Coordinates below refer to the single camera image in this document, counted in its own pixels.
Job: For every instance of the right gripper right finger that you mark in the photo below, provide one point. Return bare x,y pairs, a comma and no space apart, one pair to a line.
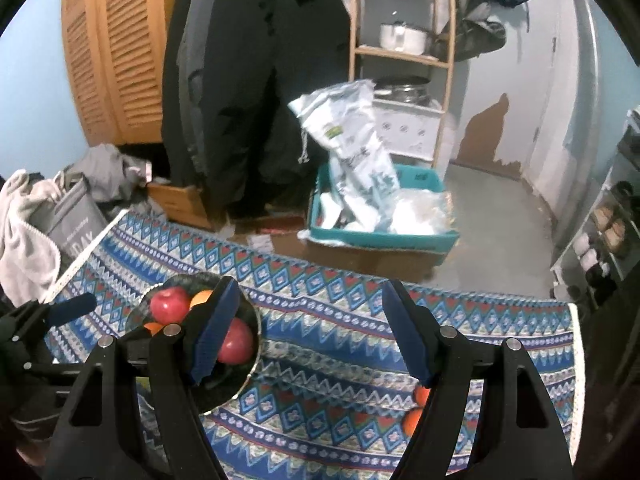
518,434

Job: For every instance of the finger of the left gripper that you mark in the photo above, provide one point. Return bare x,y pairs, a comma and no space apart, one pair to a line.
57,314

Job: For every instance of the orange mandarin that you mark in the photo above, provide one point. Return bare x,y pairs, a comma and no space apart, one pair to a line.
411,420

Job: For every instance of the small orange tangerine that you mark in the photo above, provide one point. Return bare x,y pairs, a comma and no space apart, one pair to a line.
420,395

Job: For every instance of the small orange clementine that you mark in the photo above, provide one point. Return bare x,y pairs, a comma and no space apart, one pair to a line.
153,327

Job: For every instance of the dark red apple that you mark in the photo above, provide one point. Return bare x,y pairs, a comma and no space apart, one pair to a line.
238,345

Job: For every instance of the large orange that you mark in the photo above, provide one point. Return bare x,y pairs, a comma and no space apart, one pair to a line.
200,297

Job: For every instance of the white towel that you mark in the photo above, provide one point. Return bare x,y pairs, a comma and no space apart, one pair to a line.
30,261

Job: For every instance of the dark glass plate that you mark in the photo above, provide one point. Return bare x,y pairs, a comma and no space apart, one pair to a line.
212,383

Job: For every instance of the grey tote bag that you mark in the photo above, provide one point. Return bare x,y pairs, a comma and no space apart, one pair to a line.
72,222

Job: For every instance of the blue patterned tablecloth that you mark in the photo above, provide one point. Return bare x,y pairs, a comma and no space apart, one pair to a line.
330,390

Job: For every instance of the grey crumpled clothing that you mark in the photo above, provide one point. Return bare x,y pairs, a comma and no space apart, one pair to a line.
116,181

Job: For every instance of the brown cardboard box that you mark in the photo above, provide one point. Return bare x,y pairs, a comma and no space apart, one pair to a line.
406,265

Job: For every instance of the wooden drawer box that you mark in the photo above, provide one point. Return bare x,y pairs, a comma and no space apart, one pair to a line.
184,206

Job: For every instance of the grey shoe rack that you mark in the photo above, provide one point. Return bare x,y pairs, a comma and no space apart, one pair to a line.
603,252

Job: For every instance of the clear plastic bag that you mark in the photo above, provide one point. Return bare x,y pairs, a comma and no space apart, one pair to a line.
418,211

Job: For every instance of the teal plastic bin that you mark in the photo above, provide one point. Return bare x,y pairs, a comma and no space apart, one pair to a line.
331,224

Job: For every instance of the white patterned storage box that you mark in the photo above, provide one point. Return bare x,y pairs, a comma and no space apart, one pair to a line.
407,129

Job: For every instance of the wooden louvered closet door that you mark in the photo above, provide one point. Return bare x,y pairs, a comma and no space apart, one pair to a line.
114,55

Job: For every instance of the white printed bag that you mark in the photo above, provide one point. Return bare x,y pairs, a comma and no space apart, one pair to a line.
340,118

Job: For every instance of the black hanging coat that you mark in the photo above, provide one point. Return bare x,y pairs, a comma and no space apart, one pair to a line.
232,68

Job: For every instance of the steel pot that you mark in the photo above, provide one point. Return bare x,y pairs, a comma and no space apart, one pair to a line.
409,89

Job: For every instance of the dark hanging jacket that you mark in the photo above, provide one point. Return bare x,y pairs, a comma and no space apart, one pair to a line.
475,34

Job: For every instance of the wooden shelf unit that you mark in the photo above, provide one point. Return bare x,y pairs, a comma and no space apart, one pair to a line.
368,60

